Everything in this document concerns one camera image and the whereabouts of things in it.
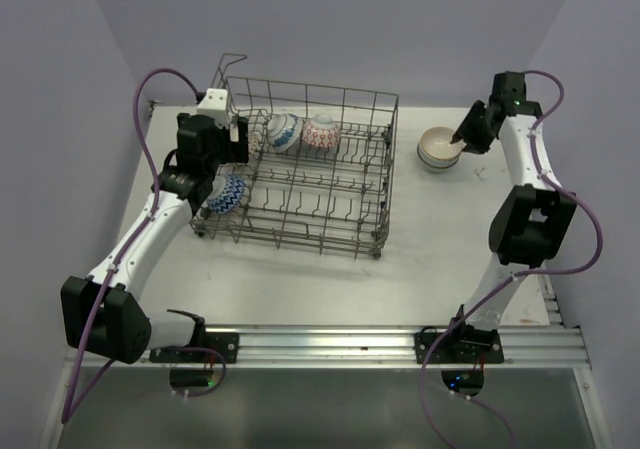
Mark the blue floral bowl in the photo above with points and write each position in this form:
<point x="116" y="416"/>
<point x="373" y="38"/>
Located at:
<point x="283" y="130"/>

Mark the white ribbed bowl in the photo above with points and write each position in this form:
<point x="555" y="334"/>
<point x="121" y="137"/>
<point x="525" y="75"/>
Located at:
<point x="435" y="165"/>

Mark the teal striped bowl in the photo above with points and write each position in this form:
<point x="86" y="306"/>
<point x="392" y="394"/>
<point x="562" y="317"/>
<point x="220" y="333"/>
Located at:
<point x="436" y="144"/>

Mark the aluminium mounting rail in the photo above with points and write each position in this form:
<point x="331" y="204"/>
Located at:
<point x="551" y="347"/>

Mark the red diamond pattern bowl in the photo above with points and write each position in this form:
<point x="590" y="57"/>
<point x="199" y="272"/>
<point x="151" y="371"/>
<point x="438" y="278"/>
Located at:
<point x="321" y="131"/>

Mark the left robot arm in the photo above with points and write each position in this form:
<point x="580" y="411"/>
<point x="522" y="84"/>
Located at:
<point x="101" y="311"/>

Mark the brown patterned bowl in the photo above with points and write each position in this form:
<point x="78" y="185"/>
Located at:
<point x="254" y="144"/>

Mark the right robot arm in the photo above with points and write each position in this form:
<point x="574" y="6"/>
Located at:
<point x="528" y="228"/>

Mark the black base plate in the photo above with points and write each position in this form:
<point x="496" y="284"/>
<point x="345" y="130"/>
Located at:
<point x="451" y="351"/>
<point x="211" y="348"/>

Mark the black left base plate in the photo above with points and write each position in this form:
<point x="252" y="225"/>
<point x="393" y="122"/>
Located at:
<point x="211" y="348"/>

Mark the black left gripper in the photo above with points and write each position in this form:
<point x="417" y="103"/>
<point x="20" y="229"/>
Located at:
<point x="234" y="151"/>

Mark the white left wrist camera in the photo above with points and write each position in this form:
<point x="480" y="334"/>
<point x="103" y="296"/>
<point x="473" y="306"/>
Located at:
<point x="215" y="104"/>

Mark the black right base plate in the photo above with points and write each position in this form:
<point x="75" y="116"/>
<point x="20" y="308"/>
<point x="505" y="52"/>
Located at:
<point x="451" y="351"/>

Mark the grey wire dish rack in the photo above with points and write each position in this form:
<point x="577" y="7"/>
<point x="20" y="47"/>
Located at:
<point x="329" y="200"/>

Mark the blue zigzag pattern bowl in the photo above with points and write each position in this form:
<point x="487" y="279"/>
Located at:
<point x="227" y="193"/>

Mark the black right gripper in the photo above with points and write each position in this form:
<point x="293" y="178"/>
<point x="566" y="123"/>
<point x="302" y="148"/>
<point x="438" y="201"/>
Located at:
<point x="474" y="142"/>

